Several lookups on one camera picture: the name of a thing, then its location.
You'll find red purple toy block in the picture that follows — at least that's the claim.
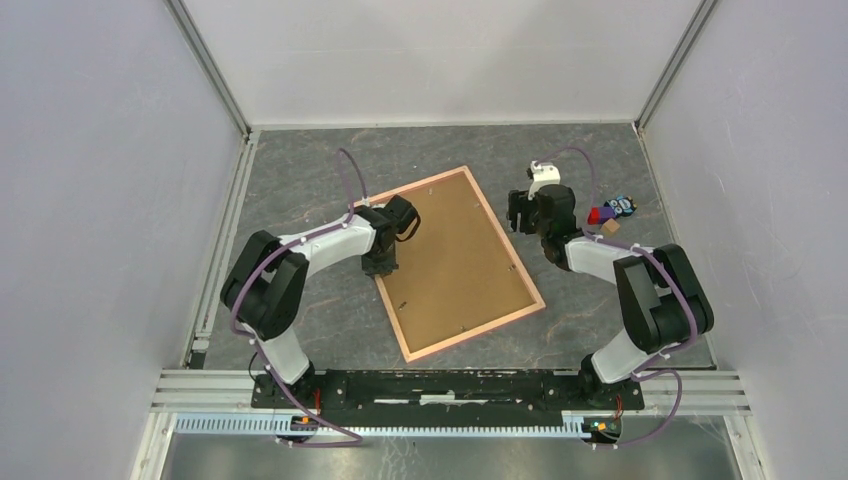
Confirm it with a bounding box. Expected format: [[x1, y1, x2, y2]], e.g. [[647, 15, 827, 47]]
[[586, 206, 617, 225]]

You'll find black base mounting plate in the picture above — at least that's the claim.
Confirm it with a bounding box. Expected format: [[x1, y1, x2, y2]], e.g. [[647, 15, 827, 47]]
[[251, 369, 645, 430]]

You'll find white slotted cable duct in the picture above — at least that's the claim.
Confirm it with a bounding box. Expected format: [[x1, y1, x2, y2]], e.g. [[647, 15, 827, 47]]
[[173, 413, 621, 439]]

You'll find pink wooden picture frame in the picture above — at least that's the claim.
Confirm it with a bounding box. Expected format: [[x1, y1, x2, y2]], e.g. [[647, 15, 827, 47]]
[[354, 165, 547, 364]]

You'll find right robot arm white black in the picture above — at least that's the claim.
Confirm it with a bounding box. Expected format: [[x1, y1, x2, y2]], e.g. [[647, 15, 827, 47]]
[[507, 184, 714, 408]]

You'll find aluminium rail frame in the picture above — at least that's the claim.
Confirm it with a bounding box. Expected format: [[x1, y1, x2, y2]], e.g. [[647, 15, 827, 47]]
[[129, 125, 773, 480]]

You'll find small brown wooden cube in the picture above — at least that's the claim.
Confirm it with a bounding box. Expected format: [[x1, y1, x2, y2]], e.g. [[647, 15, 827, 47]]
[[600, 219, 621, 236]]

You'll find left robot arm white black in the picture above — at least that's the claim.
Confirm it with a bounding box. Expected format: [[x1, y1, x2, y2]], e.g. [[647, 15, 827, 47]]
[[219, 195, 421, 408]]

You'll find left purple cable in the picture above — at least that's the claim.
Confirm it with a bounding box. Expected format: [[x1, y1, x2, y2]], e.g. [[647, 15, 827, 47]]
[[229, 147, 366, 450]]

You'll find blue owl toy block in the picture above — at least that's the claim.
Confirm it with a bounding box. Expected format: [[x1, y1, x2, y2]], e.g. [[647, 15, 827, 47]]
[[604, 195, 638, 218]]

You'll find brown cardboard backing board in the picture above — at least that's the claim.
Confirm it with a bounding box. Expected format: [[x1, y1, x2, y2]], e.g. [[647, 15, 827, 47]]
[[370, 173, 537, 354]]

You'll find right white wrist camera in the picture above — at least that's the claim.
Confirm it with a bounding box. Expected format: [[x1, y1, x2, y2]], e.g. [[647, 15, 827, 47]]
[[527, 160, 561, 200]]

